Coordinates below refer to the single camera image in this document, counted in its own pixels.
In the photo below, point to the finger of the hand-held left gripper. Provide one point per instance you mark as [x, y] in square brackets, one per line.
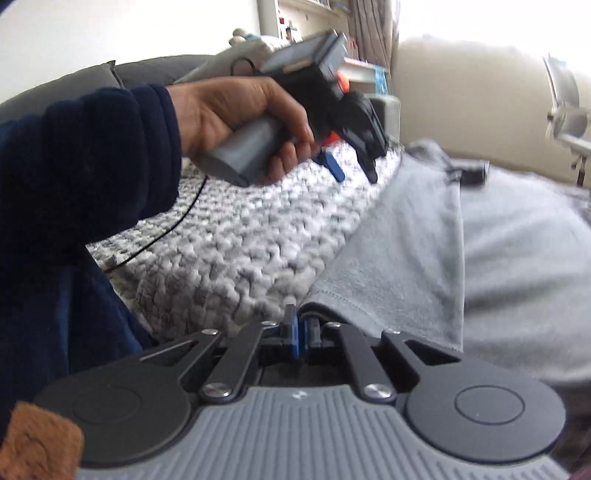
[369, 168]
[333, 166]

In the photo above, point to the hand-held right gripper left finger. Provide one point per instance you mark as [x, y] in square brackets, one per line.
[291, 332]

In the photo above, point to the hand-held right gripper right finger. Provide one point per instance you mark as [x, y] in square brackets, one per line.
[305, 339]

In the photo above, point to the grey t-shirt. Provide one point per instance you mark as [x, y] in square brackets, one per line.
[508, 277]

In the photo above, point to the person's left forearm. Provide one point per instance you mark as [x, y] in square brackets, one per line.
[92, 161]

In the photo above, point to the person's left hand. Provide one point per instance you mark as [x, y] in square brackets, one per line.
[221, 106]

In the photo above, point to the light blue patterned bag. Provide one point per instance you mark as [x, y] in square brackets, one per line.
[378, 79]

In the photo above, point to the white desk with shelves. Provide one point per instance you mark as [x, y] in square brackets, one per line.
[295, 14]

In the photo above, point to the beige curtain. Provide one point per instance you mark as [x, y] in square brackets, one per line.
[374, 27]

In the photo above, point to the blue plush toy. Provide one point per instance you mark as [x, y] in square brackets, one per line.
[244, 37]

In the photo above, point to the grey checked quilted blanket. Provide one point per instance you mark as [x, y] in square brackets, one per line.
[231, 249]

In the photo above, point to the white pillow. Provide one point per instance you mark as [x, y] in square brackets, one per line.
[217, 62]

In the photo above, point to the white office chair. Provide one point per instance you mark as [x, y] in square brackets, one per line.
[565, 106]

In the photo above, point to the navy clothing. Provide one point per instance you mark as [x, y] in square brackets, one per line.
[55, 323]

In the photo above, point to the grey sofa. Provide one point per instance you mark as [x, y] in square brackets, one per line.
[69, 81]

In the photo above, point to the brown fuzzy cuff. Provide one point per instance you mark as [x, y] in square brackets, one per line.
[37, 443]

